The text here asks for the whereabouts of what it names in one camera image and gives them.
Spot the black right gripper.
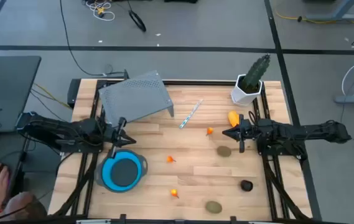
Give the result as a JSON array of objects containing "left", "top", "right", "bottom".
[{"left": 222, "top": 113, "right": 258, "bottom": 154}]

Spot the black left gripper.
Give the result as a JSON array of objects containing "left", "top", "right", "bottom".
[{"left": 101, "top": 116, "right": 137, "bottom": 159}]

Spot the yellow toy fruit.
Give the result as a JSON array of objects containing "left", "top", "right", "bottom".
[{"left": 227, "top": 110, "right": 240, "bottom": 128}]

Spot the green-brown kiwi fruit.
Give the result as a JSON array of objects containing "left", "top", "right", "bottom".
[
  {"left": 216, "top": 145, "right": 232, "bottom": 158},
  {"left": 205, "top": 200, "right": 223, "bottom": 215}
]

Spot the blue collapsible bowl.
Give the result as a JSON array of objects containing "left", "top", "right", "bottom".
[{"left": 95, "top": 148, "right": 149, "bottom": 193}]

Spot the grey perforated metal stand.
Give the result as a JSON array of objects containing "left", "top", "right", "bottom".
[{"left": 98, "top": 70, "right": 175, "bottom": 128}]

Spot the blue white striped stick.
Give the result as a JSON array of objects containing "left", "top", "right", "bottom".
[{"left": 179, "top": 98, "right": 204, "bottom": 129}]

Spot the dark brown round fruit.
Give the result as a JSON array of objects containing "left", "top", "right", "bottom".
[{"left": 240, "top": 179, "right": 254, "bottom": 192}]

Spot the white plant pot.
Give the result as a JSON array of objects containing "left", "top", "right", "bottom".
[{"left": 230, "top": 73, "right": 264, "bottom": 107}]

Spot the green cactus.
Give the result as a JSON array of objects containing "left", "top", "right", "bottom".
[{"left": 241, "top": 53, "right": 271, "bottom": 91}]

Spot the black desk surface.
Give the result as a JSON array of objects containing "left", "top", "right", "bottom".
[{"left": 0, "top": 132, "right": 30, "bottom": 208}]

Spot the grey desk top panel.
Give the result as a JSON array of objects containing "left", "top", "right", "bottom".
[{"left": 0, "top": 55, "right": 42, "bottom": 134}]

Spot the black computer mouse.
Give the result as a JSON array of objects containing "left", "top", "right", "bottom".
[{"left": 0, "top": 162, "right": 9, "bottom": 180}]

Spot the grey desk leg base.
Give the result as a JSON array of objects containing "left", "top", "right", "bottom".
[{"left": 304, "top": 0, "right": 354, "bottom": 22}]

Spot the black right cable conduit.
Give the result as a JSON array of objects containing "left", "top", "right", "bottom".
[{"left": 265, "top": 161, "right": 308, "bottom": 220}]

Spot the thin yellow cable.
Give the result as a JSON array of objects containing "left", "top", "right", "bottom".
[{"left": 33, "top": 82, "right": 72, "bottom": 110}]

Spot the black cable loop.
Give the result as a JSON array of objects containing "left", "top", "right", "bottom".
[{"left": 128, "top": 9, "right": 147, "bottom": 33}]

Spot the long black floor cable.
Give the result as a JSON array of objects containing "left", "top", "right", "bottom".
[{"left": 58, "top": 0, "right": 128, "bottom": 78}]

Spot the yellow floor cable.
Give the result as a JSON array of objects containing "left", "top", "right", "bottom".
[{"left": 274, "top": 9, "right": 354, "bottom": 35}]

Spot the white coiled cable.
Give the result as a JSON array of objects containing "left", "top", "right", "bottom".
[{"left": 85, "top": 0, "right": 116, "bottom": 22}]

